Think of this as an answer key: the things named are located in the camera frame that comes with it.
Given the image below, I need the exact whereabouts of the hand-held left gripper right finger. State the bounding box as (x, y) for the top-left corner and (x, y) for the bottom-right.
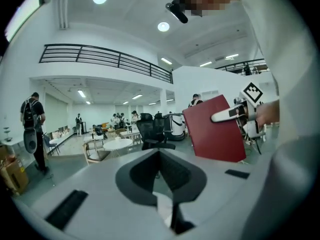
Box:
(159, 148), (261, 240)

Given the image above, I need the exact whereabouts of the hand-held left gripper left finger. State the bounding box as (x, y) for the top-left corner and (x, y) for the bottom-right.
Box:
(14, 148), (176, 240)

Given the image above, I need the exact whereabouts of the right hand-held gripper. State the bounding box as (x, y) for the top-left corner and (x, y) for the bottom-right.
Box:
(210, 81), (266, 140)

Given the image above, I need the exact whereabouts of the red book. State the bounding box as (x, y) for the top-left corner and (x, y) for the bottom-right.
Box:
(182, 94), (248, 163)

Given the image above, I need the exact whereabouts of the wooden chair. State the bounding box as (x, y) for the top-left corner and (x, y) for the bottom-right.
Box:
(82, 137), (111, 167)

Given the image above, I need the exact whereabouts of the white round table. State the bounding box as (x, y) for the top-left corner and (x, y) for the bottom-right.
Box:
(102, 138), (134, 158)

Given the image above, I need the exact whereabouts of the black balcony railing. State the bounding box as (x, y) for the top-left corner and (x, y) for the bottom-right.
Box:
(214, 58), (273, 77)
(38, 43), (174, 85)

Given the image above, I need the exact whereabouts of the white wheeled robot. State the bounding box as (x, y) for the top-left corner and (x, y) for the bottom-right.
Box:
(163, 111), (186, 143)

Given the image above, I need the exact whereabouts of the wooden table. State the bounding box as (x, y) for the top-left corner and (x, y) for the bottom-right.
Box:
(119, 130), (142, 145)

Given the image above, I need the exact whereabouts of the blue chair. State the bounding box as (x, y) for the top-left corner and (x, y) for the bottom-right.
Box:
(42, 134), (61, 157)

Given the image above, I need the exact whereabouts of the black office chair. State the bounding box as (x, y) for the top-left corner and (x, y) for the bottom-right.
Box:
(152, 111), (168, 135)
(136, 112), (176, 151)

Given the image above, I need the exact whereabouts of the person's beige shirt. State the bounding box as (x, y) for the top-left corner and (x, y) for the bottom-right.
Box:
(232, 0), (317, 240)

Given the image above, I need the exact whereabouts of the white roller blind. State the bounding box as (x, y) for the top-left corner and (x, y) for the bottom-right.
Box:
(44, 93), (69, 135)

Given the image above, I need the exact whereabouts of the cardboard box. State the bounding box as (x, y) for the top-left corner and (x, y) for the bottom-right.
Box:
(0, 156), (30, 197)

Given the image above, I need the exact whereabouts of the white side table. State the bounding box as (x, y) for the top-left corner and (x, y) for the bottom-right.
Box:
(0, 135), (27, 151)

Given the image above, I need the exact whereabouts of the black head-worn camera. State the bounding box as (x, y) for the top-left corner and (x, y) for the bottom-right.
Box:
(164, 0), (189, 24)

